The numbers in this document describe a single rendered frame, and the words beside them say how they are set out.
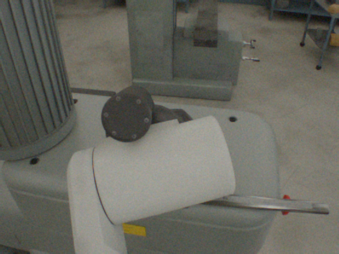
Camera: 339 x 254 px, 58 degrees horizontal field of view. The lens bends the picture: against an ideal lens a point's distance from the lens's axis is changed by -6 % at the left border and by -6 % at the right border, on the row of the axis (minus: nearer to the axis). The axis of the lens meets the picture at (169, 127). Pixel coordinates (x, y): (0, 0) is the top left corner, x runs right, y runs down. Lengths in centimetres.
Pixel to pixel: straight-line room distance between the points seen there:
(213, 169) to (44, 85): 35
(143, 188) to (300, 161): 317
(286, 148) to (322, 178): 48
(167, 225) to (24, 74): 31
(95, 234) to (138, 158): 6
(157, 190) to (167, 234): 30
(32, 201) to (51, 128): 13
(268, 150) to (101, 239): 40
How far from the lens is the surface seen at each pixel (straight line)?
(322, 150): 359
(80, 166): 24
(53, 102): 54
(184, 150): 23
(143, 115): 22
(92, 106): 65
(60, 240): 69
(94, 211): 23
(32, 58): 49
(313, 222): 293
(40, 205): 58
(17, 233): 77
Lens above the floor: 227
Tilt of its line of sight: 40 degrees down
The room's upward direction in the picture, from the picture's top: straight up
